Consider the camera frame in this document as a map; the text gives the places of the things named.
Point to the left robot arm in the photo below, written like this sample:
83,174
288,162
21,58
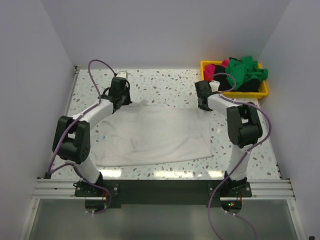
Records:
72,141

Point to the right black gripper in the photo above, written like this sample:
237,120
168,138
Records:
202,100

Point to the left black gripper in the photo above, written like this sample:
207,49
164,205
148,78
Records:
124,97

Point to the green t shirt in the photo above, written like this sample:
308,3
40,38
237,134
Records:
245,69

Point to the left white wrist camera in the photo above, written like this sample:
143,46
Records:
122,74

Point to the pink t shirt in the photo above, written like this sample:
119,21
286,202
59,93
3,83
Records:
209,68

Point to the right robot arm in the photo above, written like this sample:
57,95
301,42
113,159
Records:
243,126

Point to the white t shirt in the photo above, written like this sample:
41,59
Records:
141,134

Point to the black t shirt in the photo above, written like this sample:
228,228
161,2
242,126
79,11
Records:
249,86

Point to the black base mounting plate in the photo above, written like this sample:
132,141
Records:
113,194

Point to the yellow plastic bin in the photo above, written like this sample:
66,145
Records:
263,90

